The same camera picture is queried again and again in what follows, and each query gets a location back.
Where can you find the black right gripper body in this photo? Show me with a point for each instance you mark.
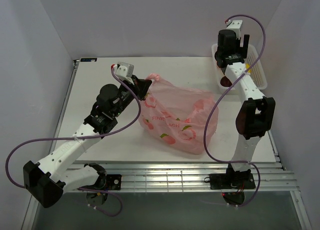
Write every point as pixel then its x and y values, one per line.
pixel 238 50

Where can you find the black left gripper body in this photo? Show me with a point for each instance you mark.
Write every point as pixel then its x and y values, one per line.
pixel 126 98

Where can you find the dark red fake fruit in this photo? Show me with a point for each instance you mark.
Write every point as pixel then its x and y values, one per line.
pixel 225 82

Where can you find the pink plastic bag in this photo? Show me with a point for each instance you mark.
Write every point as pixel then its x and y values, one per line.
pixel 179 117

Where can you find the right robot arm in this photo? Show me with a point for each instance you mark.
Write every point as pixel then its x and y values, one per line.
pixel 255 116

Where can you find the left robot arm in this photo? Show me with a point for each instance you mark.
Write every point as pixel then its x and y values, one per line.
pixel 48 179

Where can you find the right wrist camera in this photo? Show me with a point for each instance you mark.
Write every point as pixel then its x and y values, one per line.
pixel 235 26

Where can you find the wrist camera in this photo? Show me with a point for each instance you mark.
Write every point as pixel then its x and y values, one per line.
pixel 235 26
pixel 123 71

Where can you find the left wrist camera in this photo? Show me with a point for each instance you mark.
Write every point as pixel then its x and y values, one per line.
pixel 123 71

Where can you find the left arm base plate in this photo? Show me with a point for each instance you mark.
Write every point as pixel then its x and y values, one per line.
pixel 107 183

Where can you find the aluminium frame rails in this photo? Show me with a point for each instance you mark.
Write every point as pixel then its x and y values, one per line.
pixel 189 177

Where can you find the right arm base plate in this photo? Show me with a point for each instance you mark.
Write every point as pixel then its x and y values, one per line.
pixel 222 181

